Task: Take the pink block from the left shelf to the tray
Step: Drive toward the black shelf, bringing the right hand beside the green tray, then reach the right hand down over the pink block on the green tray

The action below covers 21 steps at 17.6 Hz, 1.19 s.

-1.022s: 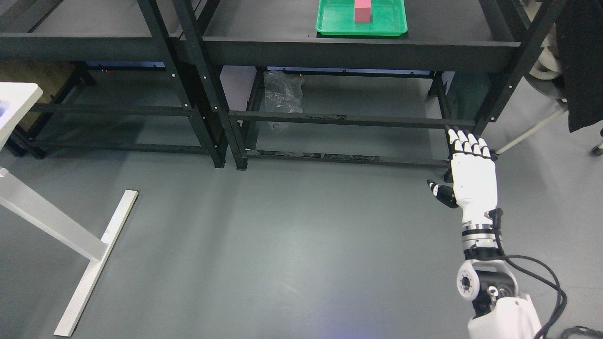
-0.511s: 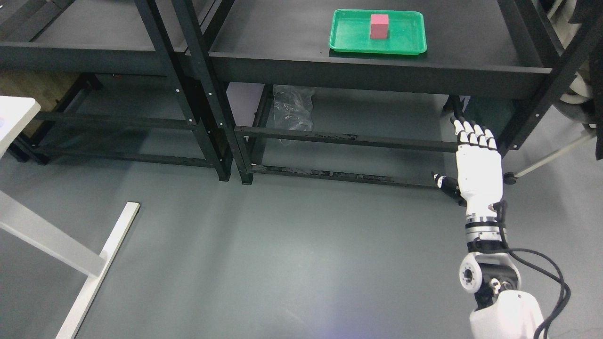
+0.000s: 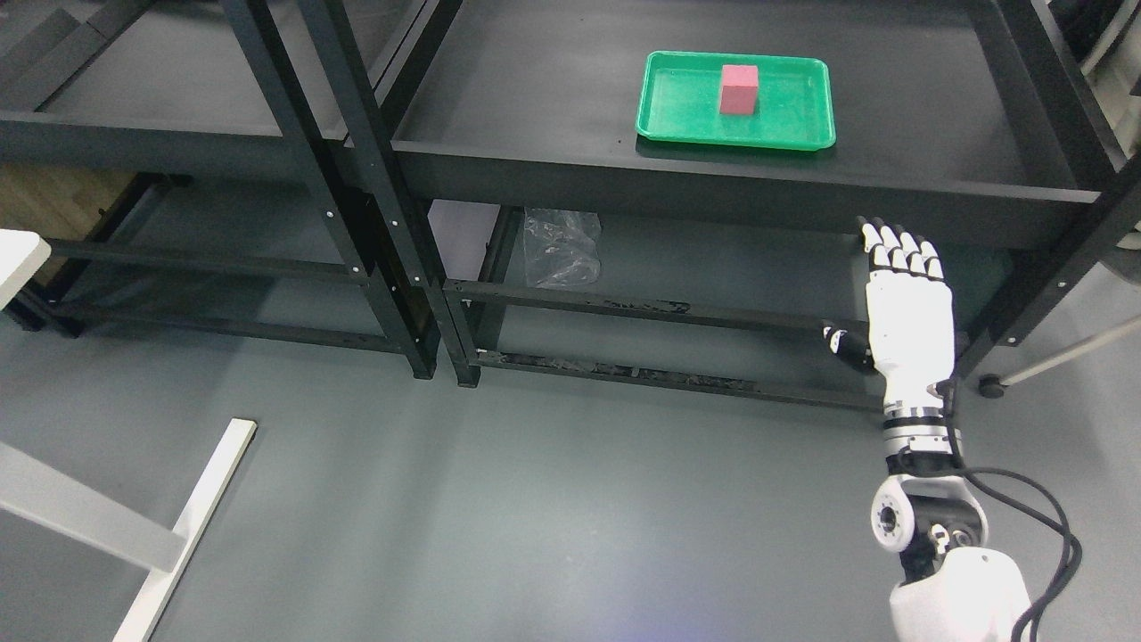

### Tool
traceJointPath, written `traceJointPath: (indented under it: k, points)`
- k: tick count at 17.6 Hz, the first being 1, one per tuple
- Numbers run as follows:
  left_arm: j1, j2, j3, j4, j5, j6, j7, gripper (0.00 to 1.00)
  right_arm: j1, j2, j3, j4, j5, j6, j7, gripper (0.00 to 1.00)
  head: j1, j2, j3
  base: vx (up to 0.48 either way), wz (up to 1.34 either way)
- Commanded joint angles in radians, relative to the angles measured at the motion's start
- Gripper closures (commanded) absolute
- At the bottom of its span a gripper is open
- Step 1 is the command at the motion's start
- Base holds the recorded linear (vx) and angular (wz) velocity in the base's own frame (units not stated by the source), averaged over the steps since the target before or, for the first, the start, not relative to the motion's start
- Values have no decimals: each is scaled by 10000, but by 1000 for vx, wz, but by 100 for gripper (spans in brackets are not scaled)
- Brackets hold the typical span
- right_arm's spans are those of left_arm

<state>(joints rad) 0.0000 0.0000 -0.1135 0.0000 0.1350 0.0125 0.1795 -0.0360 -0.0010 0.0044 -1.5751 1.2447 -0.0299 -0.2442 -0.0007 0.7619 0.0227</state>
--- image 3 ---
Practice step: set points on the green plastic tray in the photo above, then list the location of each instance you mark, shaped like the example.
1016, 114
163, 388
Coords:
761, 101

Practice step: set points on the white table with tray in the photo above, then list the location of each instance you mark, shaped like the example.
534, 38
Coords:
37, 492

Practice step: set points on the clear plastic bag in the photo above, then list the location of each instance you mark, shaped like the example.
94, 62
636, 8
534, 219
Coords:
561, 248

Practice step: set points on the white office chair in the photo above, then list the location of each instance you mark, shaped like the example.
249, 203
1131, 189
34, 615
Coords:
1048, 97

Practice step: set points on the pink foam block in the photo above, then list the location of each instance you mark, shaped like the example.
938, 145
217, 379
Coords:
738, 89

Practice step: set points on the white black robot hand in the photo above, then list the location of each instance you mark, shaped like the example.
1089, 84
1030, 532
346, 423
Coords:
910, 339

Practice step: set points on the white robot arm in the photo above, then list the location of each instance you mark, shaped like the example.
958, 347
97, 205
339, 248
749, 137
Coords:
954, 586

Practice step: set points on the black metal shelf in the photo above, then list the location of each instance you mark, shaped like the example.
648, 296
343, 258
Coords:
219, 167
533, 103

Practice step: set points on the black metal shelf right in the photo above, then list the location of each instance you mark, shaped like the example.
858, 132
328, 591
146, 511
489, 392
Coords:
533, 103

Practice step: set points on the black metal shelf left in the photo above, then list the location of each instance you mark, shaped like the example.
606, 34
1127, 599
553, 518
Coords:
219, 167

